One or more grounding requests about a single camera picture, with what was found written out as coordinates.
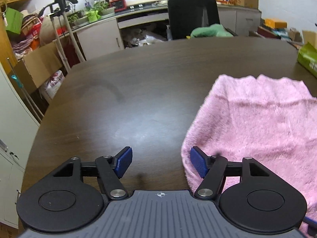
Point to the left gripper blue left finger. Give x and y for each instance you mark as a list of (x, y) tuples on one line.
[(110, 170)]

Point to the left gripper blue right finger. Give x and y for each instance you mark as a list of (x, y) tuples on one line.
[(212, 171)]

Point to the pink terry towel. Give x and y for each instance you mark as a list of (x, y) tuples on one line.
[(266, 129)]

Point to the white metal filing cabinet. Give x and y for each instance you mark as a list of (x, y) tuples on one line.
[(18, 130)]

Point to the white printed rice sack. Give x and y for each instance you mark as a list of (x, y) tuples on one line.
[(51, 86)]

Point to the large brown cardboard box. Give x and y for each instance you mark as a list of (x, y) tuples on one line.
[(38, 66)]

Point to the green plush cushion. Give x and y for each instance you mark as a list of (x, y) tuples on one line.
[(215, 30)]

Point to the grey sideboard cabinet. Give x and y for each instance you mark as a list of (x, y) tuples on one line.
[(107, 35)]

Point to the green tissue box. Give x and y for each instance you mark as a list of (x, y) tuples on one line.
[(307, 57)]

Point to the potted green plants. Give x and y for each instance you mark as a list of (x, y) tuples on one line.
[(88, 11)]

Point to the black office chair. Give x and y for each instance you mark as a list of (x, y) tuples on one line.
[(187, 15)]

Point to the red blender base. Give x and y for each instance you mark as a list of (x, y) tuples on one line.
[(118, 5)]

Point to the green cardboard box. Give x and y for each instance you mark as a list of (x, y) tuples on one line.
[(14, 21)]

